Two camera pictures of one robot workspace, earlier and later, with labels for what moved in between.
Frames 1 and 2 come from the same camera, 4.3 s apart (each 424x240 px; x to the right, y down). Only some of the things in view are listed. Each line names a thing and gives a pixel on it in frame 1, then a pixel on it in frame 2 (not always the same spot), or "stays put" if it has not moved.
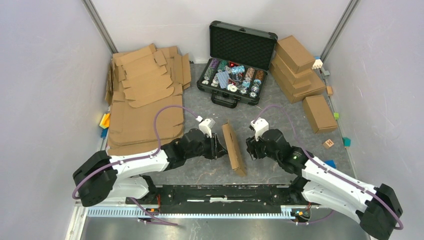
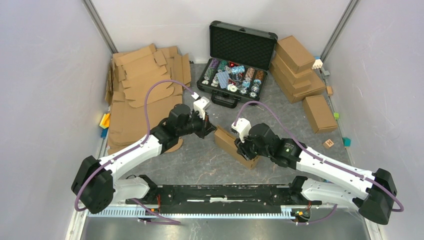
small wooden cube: x=329 y=90 stays put
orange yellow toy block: x=105 y=120 stays put
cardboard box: x=292 y=81 stays put
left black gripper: x=217 y=150 → x=205 y=125
